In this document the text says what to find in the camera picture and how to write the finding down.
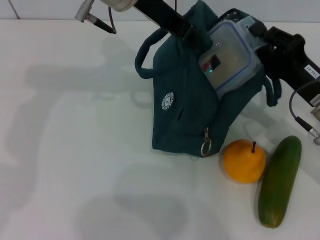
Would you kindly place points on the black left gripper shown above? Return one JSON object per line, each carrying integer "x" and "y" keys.
{"x": 165, "y": 16}

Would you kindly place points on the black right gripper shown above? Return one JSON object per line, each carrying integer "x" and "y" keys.
{"x": 287, "y": 60}

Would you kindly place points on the clear plastic box blue rim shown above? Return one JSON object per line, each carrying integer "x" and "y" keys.
{"x": 232, "y": 57}

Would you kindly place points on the teal fabric lunch bag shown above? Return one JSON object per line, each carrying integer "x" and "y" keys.
{"x": 185, "y": 112}

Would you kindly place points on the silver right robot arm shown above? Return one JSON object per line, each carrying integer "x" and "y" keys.
{"x": 316, "y": 106}

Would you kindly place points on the orange pear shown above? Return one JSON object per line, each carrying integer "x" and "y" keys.
{"x": 243, "y": 163}

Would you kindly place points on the green cucumber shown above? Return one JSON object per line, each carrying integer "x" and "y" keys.
{"x": 278, "y": 182}

